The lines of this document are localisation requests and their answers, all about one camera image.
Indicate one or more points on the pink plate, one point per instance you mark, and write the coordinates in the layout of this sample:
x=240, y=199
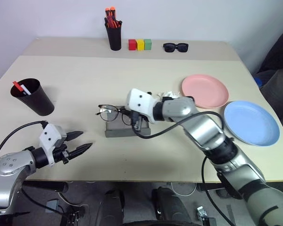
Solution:
x=205, y=89

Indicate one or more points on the wide black plastic cup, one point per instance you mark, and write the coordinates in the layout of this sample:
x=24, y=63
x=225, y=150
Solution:
x=40, y=101

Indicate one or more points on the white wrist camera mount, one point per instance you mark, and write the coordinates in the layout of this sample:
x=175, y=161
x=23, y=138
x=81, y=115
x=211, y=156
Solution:
x=139, y=101
x=48, y=136

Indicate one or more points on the red block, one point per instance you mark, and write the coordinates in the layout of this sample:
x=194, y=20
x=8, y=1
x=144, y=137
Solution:
x=132, y=44

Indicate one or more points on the orange-capped black marker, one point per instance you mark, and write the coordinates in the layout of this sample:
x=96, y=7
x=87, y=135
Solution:
x=107, y=15
x=113, y=14

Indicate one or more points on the silver metal clamp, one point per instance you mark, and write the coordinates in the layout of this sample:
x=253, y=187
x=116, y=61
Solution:
x=201, y=213

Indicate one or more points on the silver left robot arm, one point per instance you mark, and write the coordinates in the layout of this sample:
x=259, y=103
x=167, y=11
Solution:
x=7, y=164

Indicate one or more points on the black sunglasses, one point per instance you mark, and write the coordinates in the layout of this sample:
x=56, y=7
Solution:
x=171, y=47

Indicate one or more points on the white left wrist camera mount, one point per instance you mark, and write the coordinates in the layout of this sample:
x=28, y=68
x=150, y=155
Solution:
x=48, y=136

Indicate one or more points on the crumpled white tissue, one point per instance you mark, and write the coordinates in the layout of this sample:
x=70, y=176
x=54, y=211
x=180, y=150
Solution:
x=169, y=94

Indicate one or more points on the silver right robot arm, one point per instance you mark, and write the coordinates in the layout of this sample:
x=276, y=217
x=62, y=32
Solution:
x=202, y=131

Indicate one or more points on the tall narrow black cup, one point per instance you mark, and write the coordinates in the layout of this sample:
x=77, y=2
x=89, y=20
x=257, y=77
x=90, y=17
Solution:
x=115, y=37

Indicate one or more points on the grey glasses case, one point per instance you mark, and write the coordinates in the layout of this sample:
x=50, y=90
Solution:
x=118, y=132

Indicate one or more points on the yellow block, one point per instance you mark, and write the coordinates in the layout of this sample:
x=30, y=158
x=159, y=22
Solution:
x=140, y=45

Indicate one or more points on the dark fabric chair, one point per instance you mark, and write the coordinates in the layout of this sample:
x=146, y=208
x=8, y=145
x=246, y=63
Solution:
x=278, y=70

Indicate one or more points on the blue plate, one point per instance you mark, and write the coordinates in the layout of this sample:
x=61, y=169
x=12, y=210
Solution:
x=250, y=122

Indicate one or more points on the dark rounded shape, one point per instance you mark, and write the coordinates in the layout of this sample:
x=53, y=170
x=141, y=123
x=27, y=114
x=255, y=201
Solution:
x=169, y=207
x=113, y=207

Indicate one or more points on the black thin-frame clear glasses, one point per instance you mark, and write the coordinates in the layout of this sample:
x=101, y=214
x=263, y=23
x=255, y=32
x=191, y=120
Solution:
x=109, y=115

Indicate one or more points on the red marker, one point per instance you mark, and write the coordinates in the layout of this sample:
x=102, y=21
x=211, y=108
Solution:
x=17, y=86

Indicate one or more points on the small grey box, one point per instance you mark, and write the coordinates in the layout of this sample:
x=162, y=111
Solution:
x=53, y=204

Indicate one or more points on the small blue object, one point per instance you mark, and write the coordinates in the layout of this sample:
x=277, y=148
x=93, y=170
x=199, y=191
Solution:
x=258, y=82

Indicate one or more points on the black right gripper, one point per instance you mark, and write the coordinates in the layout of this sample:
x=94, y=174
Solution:
x=139, y=124

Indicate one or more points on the green block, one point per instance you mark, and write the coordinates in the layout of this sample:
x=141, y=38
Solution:
x=147, y=44

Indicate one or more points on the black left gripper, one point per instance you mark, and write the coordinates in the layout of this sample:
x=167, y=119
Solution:
x=60, y=151

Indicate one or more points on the white marker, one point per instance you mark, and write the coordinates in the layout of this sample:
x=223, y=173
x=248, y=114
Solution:
x=25, y=90

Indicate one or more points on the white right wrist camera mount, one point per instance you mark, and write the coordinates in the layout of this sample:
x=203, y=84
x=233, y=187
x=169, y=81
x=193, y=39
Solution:
x=139, y=101

